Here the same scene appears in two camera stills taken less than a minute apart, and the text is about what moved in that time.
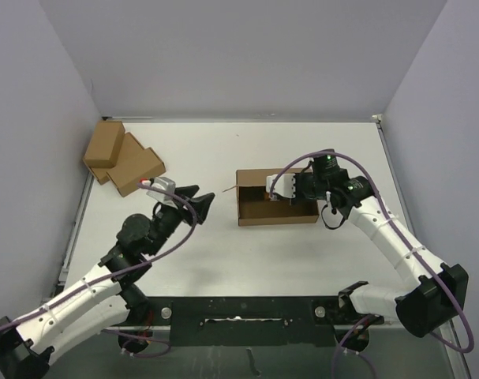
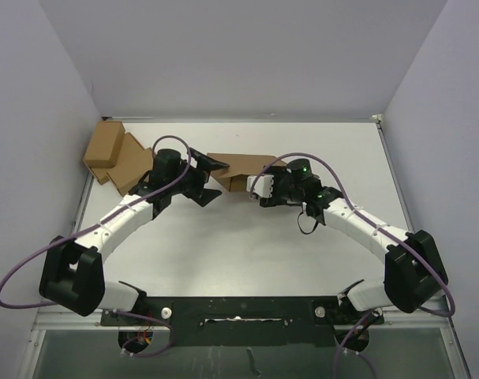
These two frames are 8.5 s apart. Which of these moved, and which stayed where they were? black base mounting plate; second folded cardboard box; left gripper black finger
Moved: left gripper black finger
Stayed: second folded cardboard box; black base mounting plate
